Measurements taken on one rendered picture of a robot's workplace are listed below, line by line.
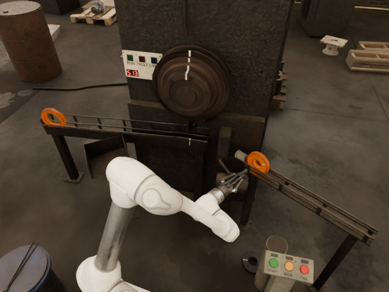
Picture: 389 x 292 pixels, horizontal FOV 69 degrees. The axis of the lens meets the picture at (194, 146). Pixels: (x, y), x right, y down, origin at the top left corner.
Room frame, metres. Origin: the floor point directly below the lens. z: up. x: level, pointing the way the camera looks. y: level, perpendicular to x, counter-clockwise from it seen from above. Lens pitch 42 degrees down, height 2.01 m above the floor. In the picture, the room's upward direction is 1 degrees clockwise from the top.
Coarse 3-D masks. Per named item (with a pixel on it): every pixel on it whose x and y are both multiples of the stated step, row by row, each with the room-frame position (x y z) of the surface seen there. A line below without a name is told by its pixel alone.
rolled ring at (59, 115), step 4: (48, 108) 1.75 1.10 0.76; (52, 108) 1.75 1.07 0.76; (44, 112) 1.74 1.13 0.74; (48, 112) 1.73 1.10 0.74; (52, 112) 1.73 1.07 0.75; (56, 112) 1.73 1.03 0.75; (60, 112) 1.75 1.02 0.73; (44, 116) 1.74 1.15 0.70; (60, 116) 1.72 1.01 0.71; (64, 116) 1.75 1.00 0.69; (44, 120) 1.74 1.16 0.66; (48, 120) 1.76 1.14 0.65; (60, 120) 1.72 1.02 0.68; (64, 120) 1.73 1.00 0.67; (52, 124) 1.75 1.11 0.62; (56, 124) 1.76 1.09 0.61; (60, 124) 1.72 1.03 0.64; (64, 124) 1.72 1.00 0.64
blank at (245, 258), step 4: (248, 252) 1.01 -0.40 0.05; (252, 252) 1.01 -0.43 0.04; (256, 252) 1.01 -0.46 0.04; (244, 256) 0.98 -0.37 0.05; (248, 256) 0.98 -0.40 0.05; (252, 256) 0.98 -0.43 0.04; (256, 256) 0.98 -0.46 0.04; (260, 256) 0.98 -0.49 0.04; (244, 260) 0.95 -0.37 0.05; (256, 260) 0.96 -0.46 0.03; (244, 264) 0.92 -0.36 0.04; (248, 264) 0.92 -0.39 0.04; (256, 264) 0.93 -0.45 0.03; (244, 268) 0.90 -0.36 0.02; (248, 268) 0.89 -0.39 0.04; (252, 268) 0.89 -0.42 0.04; (256, 268) 0.90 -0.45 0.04; (248, 272) 0.88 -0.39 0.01; (252, 272) 0.87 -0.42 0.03
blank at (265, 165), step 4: (252, 152) 1.31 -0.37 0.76; (256, 152) 1.29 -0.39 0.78; (248, 156) 1.31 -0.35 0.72; (252, 156) 1.29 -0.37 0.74; (256, 156) 1.27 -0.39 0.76; (260, 156) 1.25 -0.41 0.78; (264, 156) 1.26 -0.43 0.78; (248, 160) 1.30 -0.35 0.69; (252, 160) 1.28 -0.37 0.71; (260, 160) 1.24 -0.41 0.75; (264, 160) 1.23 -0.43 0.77; (268, 160) 1.24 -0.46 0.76; (252, 164) 1.28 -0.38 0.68; (256, 164) 1.29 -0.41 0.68; (260, 164) 1.24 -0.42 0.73; (264, 164) 1.22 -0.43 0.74; (268, 164) 1.22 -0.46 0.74; (256, 168) 1.26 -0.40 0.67; (260, 168) 1.24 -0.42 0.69; (264, 168) 1.22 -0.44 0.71; (268, 168) 1.21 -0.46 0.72; (264, 172) 1.21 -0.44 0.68
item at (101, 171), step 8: (120, 136) 1.50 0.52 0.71; (88, 144) 1.42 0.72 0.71; (96, 144) 1.44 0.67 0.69; (104, 144) 1.46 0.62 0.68; (112, 144) 1.48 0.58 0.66; (120, 144) 1.50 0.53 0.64; (88, 152) 1.41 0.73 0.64; (96, 152) 1.43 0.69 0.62; (104, 152) 1.45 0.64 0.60; (112, 152) 1.46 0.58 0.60; (120, 152) 1.45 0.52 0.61; (128, 152) 1.34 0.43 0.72; (88, 160) 1.34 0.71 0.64; (96, 160) 1.38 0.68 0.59; (104, 160) 1.38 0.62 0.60; (88, 168) 1.22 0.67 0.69; (96, 168) 1.31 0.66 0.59; (104, 168) 1.31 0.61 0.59; (96, 176) 1.24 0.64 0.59; (136, 208) 1.40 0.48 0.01; (136, 216) 1.32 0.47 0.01
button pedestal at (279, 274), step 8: (264, 256) 0.71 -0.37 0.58; (280, 256) 0.70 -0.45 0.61; (288, 256) 0.70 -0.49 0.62; (264, 264) 0.66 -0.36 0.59; (280, 264) 0.66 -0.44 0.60; (296, 264) 0.66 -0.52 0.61; (304, 264) 0.66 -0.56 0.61; (312, 264) 0.66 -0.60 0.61; (264, 272) 0.63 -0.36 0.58; (272, 272) 0.63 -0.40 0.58; (280, 272) 0.63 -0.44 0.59; (288, 272) 0.63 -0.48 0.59; (296, 272) 0.62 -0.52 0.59; (312, 272) 0.62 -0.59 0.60; (272, 280) 0.65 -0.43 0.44; (280, 280) 0.62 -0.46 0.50; (288, 280) 0.62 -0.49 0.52; (296, 280) 0.60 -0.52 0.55; (304, 280) 0.59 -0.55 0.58; (312, 280) 0.59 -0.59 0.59; (272, 288) 0.63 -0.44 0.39; (280, 288) 0.62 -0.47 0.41; (288, 288) 0.61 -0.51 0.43
